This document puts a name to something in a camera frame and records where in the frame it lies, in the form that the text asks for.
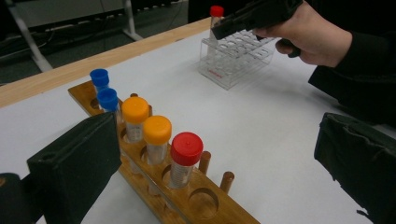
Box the clear acrylic tube rack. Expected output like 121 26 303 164
198 28 277 91

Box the white table sheet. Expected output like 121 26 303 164
0 29 396 224

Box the wooden test tube rack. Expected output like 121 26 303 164
67 81 261 224

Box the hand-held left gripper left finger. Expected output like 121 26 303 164
26 111 123 224

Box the white metal stand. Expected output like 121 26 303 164
0 0 144 73

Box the blue cap test tube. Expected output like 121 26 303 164
89 68 110 94
96 87 123 125

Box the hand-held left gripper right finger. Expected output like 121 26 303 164
313 112 396 224

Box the orange cap test tube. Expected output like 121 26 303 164
143 115 173 166
120 96 150 144

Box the red cap test tube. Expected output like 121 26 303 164
207 5 225 45
167 131 205 189

